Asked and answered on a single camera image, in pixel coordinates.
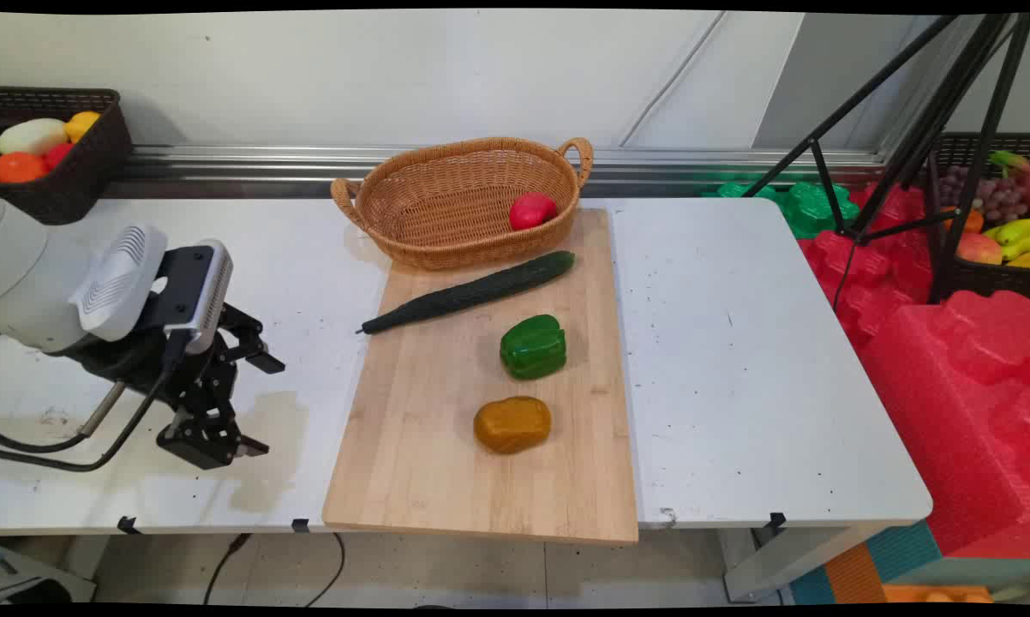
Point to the small red toy fruit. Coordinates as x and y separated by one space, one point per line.
57 154

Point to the brown toy potato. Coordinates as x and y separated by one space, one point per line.
512 425

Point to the large red foam mat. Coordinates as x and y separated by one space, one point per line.
969 411

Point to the black table edge clip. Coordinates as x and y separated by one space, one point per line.
127 524
300 525
776 519

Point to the woven wicker basket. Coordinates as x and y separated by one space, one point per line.
446 214

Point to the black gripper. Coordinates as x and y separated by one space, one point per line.
151 370

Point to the green toy bell pepper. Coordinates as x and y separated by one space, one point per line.
533 347

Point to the red foam mat stack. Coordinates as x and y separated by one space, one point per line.
875 257

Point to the dark green toy cucumber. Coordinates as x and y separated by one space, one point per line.
468 293

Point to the small orange toy fruit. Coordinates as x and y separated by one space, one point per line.
969 220

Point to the wooden cutting board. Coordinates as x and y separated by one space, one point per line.
446 446

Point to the yellow toy lemon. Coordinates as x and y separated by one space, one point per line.
80 125

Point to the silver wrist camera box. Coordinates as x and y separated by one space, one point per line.
198 291

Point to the pale white toy vegetable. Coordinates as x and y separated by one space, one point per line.
31 135

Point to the purple toy grapes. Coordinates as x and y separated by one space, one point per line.
999 195

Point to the grey object under table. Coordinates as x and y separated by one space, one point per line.
26 583

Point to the green foam mat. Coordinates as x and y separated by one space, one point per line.
802 206

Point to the black tripod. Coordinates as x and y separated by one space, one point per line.
935 120

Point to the teal and orange foam mat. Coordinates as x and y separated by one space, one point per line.
883 570

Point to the dark basket with fruit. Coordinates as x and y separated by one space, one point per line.
986 278

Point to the dark woven storage basket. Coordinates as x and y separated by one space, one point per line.
78 188

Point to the peach toy fruit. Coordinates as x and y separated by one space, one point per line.
979 248

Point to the white table leg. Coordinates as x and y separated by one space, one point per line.
781 561

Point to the metal wall rail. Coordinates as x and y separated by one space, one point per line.
309 163

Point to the yellow toy bananas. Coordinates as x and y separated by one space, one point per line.
1016 236

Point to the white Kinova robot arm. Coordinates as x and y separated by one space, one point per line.
26 283

